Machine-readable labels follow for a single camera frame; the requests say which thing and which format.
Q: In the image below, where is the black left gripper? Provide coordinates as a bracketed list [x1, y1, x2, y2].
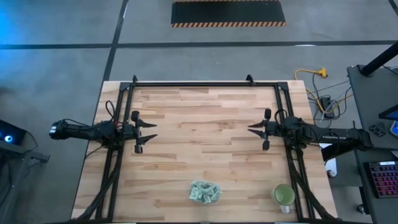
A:
[124, 110, 159, 154]

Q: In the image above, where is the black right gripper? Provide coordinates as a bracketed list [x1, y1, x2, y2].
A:
[248, 108, 279, 151]

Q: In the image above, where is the black power strip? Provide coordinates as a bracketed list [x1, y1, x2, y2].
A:
[320, 96, 336, 119]

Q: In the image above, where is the white plastic base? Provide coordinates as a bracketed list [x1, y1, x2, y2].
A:
[318, 142, 338, 178]

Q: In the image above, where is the clear plastic container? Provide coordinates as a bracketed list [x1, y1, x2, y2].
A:
[188, 180, 223, 205]

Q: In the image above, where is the black desk support beam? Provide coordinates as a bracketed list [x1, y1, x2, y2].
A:
[322, 136, 367, 162]

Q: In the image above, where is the dark grey desk top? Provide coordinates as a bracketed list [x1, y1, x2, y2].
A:
[346, 64, 398, 150]

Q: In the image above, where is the small black controller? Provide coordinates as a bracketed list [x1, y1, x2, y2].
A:
[369, 124, 386, 138]

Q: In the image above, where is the black hazard-striped floor mat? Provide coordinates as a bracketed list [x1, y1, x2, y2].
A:
[170, 0, 287, 28]

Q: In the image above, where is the black computer with blue light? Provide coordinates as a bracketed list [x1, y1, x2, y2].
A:
[0, 119, 27, 146]

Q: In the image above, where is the blue-lit screen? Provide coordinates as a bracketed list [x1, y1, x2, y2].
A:
[378, 104, 398, 138]

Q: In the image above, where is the backlit computer keyboard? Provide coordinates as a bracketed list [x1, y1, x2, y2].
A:
[363, 161, 398, 199]

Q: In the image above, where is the black round pole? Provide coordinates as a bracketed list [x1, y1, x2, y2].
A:
[359, 41, 398, 78]

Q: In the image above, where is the black lower desk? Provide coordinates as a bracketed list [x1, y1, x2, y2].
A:
[354, 146, 398, 224]

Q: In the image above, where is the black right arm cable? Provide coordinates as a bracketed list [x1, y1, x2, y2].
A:
[273, 108, 289, 122]

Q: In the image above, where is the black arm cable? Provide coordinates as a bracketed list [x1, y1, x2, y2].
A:
[273, 108, 289, 122]
[104, 100, 118, 123]

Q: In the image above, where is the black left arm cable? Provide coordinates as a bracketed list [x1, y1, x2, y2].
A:
[104, 100, 118, 123]

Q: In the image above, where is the green mug white handle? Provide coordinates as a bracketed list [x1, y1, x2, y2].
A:
[271, 183, 296, 215]

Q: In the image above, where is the black aluminium rig frame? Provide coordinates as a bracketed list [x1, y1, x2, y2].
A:
[71, 74, 340, 223]

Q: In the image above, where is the yellow extension cable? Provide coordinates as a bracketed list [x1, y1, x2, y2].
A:
[294, 67, 354, 114]

